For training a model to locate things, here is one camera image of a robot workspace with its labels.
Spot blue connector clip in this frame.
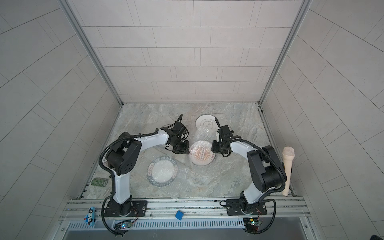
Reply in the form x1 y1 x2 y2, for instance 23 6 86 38
84 207 96 227

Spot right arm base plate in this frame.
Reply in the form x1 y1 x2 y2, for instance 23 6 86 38
220 199 268 216

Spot green rimmed plate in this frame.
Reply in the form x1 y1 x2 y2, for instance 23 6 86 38
147 156 179 188
160 125 174 135

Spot right circuit board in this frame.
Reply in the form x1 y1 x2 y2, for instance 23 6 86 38
243 218 262 233

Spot green rimmed plate near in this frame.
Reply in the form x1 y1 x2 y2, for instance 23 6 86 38
147 156 179 188

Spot blue square tag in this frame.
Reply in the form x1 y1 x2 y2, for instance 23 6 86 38
175 211 184 221

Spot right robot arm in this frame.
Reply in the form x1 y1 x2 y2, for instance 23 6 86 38
211 118 287 215

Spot white plate concentric rings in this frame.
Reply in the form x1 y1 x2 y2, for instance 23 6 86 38
195 114 217 129

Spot orange sunburst dinner plate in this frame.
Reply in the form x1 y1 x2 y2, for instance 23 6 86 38
189 141 216 166

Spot bubble wrap sheet near plate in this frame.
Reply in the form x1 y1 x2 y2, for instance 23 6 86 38
131 148 191 198

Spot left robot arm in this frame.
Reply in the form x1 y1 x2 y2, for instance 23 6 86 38
99 115 190 217

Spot green patterned roll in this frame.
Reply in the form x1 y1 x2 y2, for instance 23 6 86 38
91 178 108 188

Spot green rimmed plate far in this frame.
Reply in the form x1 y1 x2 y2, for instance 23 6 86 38
160 125 174 135

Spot beige foam microphone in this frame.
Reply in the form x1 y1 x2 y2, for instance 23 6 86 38
282 147 295 197

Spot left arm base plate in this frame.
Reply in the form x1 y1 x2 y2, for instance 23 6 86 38
104 200 148 218

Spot circuit board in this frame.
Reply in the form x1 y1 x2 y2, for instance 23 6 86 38
243 218 262 233
114 220 133 231

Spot left circuit board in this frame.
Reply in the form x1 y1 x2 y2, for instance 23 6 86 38
114 220 133 231

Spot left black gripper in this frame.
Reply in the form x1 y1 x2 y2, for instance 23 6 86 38
170 137 193 154

